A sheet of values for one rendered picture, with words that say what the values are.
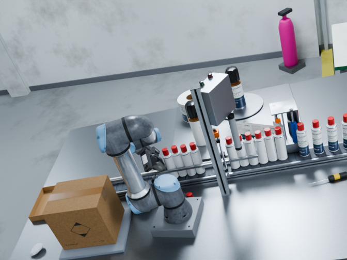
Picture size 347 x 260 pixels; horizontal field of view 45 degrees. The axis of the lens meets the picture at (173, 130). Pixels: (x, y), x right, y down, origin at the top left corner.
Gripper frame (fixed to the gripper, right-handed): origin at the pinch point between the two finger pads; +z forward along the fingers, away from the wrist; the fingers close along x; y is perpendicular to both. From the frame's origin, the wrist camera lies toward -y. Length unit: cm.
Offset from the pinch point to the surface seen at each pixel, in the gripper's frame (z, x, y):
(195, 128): 1.9, -20.8, 24.2
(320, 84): 59, -82, 76
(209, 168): 16.8, -18.2, 2.3
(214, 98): -23, -59, -16
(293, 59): 120, -48, 254
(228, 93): -17, -62, -7
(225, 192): 23.9, -23.2, -15.5
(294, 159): 40, -58, -2
